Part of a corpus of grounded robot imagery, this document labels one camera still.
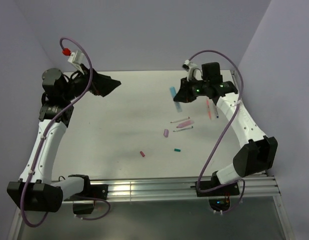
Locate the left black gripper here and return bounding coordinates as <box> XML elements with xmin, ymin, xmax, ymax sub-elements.
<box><xmin>62</xmin><ymin>63</ymin><xmax>121</xmax><ymax>101</ymax></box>

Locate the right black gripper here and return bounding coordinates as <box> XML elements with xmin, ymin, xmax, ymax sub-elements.
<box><xmin>173</xmin><ymin>75</ymin><xmax>209</xmax><ymax>103</ymax></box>

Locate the light blue cap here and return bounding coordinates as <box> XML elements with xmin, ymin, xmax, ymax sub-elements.
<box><xmin>169</xmin><ymin>86</ymin><xmax>177</xmax><ymax>98</ymax></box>

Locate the orange pen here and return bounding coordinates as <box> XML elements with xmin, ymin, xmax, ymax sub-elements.
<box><xmin>206</xmin><ymin>98</ymin><xmax>212</xmax><ymax>120</ymax></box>

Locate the white thin pen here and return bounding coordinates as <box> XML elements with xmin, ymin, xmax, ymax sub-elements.
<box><xmin>170</xmin><ymin>116</ymin><xmax>190</xmax><ymax>124</ymax></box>

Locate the grey blue-tip pen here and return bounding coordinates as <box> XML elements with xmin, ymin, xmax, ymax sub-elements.
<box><xmin>212</xmin><ymin>104</ymin><xmax>219</xmax><ymax>119</ymax></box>

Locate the light blue highlighter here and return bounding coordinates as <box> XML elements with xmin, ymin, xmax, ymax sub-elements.
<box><xmin>174</xmin><ymin>102</ymin><xmax>183</xmax><ymax>113</ymax></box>

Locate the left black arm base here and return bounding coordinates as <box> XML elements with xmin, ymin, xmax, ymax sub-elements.
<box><xmin>70</xmin><ymin>184</ymin><xmax>109</xmax><ymax>215</ymax></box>

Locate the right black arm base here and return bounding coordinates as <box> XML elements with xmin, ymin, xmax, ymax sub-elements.
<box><xmin>191</xmin><ymin>180</ymin><xmax>240</xmax><ymax>197</ymax></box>

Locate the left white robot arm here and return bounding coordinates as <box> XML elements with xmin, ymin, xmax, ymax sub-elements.
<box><xmin>7</xmin><ymin>66</ymin><xmax>122</xmax><ymax>213</ymax></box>

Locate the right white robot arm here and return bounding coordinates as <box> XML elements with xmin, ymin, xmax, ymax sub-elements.
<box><xmin>173</xmin><ymin>60</ymin><xmax>278</xmax><ymax>195</ymax></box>

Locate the teal thin pen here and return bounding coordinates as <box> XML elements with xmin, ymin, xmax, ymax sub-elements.
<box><xmin>173</xmin><ymin>126</ymin><xmax>194</xmax><ymax>133</ymax></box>

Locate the pink highlighter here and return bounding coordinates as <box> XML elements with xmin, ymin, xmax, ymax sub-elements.
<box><xmin>177</xmin><ymin>119</ymin><xmax>194</xmax><ymax>129</ymax></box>

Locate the purple marker cap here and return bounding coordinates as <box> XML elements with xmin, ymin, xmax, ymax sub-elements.
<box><xmin>163</xmin><ymin>129</ymin><xmax>169</xmax><ymax>138</ymax></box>

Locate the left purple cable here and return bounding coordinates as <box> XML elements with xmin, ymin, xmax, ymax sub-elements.
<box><xmin>20</xmin><ymin>37</ymin><xmax>112</xmax><ymax>227</ymax></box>

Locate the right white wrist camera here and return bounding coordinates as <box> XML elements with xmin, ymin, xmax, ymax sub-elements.
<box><xmin>182</xmin><ymin>59</ymin><xmax>201</xmax><ymax>82</ymax></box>

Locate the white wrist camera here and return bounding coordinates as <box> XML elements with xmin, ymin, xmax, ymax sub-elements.
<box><xmin>182</xmin><ymin>59</ymin><xmax>201</xmax><ymax>82</ymax></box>
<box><xmin>62</xmin><ymin>48</ymin><xmax>85</xmax><ymax>73</ymax></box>

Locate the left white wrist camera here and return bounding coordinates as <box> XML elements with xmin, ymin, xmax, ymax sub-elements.
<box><xmin>62</xmin><ymin>48</ymin><xmax>85</xmax><ymax>73</ymax></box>

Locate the aluminium rail frame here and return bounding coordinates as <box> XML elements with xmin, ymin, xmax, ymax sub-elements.
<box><xmin>6</xmin><ymin>70</ymin><xmax>295</xmax><ymax>240</ymax></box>

